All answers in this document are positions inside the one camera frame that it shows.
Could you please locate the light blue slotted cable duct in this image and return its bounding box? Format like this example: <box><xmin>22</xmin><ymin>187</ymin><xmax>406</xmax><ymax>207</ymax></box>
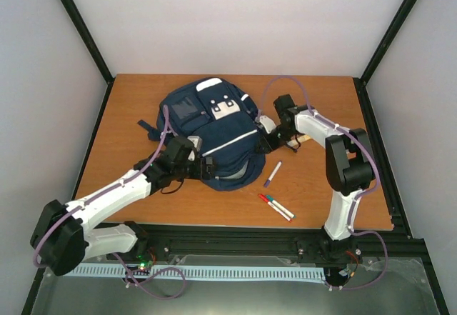
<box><xmin>67</xmin><ymin>263</ymin><xmax>325</xmax><ymax>284</ymax></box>

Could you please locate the green cap whiteboard marker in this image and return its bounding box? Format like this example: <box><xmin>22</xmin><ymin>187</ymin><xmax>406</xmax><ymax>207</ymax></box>
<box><xmin>266</xmin><ymin>195</ymin><xmax>295</xmax><ymax>219</ymax></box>

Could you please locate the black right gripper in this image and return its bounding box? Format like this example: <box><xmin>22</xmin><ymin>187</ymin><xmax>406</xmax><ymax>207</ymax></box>
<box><xmin>256</xmin><ymin>124</ymin><xmax>297</xmax><ymax>153</ymax></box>

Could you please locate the navy blue backpack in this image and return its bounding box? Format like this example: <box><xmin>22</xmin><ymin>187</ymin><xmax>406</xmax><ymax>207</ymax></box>
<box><xmin>138</xmin><ymin>77</ymin><xmax>266</xmax><ymax>191</ymax></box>

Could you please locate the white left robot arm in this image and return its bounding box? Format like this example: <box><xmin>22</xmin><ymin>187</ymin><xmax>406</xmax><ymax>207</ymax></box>
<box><xmin>30</xmin><ymin>136</ymin><xmax>215</xmax><ymax>276</ymax></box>

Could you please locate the purple cap whiteboard marker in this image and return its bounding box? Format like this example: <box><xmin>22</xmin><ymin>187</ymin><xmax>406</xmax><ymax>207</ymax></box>
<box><xmin>263</xmin><ymin>161</ymin><xmax>282</xmax><ymax>188</ymax></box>

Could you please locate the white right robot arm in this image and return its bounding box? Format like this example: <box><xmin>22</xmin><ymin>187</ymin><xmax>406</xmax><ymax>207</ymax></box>
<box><xmin>256</xmin><ymin>94</ymin><xmax>378</xmax><ymax>261</ymax></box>

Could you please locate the black aluminium frame rail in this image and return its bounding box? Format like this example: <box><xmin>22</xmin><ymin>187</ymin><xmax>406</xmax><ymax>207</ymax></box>
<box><xmin>49</xmin><ymin>221</ymin><xmax>426</xmax><ymax>266</ymax></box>

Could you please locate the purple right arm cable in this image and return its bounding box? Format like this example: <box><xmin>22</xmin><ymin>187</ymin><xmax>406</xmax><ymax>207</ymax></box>
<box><xmin>256</xmin><ymin>75</ymin><xmax>389</xmax><ymax>291</ymax></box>

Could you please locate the yellow highlighter pen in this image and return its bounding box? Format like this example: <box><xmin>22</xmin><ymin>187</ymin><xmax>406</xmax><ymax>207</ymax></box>
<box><xmin>288</xmin><ymin>135</ymin><xmax>311</xmax><ymax>148</ymax></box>

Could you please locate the red cap whiteboard marker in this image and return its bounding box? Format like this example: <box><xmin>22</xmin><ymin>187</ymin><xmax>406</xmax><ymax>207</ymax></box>
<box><xmin>258</xmin><ymin>194</ymin><xmax>291</xmax><ymax>222</ymax></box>

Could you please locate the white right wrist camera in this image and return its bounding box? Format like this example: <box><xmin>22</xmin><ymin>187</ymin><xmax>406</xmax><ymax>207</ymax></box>
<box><xmin>257</xmin><ymin>115</ymin><xmax>276</xmax><ymax>134</ymax></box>

